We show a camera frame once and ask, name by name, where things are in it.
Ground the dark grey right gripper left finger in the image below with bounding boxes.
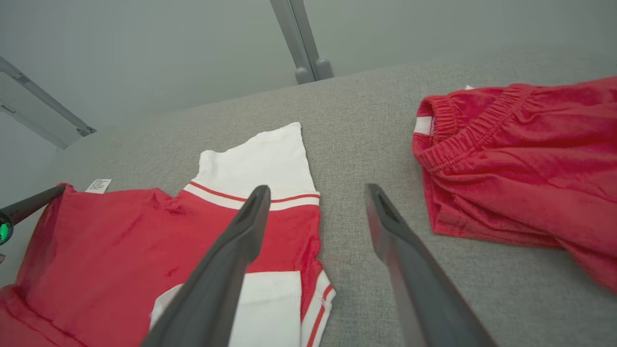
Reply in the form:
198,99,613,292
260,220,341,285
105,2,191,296
141,185,271,347

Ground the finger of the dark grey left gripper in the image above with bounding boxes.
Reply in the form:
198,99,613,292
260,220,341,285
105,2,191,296
0,185,67,227

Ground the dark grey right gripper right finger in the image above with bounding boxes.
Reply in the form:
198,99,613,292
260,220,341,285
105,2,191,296
365,184,497,347

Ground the red white Bulls jersey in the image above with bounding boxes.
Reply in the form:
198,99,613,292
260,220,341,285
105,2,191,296
0,122,337,347

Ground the red shorts white stripe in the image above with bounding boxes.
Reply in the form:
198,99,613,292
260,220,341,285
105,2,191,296
412,76,617,294

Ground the grey metal panel rail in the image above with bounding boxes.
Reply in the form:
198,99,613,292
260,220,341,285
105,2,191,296
0,55,97,150

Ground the grey partition post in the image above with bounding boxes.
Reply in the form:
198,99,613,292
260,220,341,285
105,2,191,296
270,0,334,85

